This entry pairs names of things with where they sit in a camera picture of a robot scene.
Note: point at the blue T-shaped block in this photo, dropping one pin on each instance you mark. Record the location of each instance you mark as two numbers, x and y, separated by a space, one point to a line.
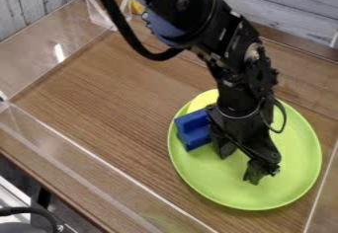
192 129

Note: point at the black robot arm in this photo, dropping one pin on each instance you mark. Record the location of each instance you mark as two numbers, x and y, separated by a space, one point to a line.
206 27

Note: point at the yellow banana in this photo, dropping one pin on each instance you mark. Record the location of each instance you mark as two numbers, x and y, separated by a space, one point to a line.
204 99

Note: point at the clear acrylic enclosure wall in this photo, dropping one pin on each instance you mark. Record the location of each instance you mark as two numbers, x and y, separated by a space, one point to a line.
85 119

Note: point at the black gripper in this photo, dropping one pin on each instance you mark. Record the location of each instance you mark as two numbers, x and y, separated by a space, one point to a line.
244 134

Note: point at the green round plate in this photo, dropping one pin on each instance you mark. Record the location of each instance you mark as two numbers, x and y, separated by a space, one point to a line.
216 178

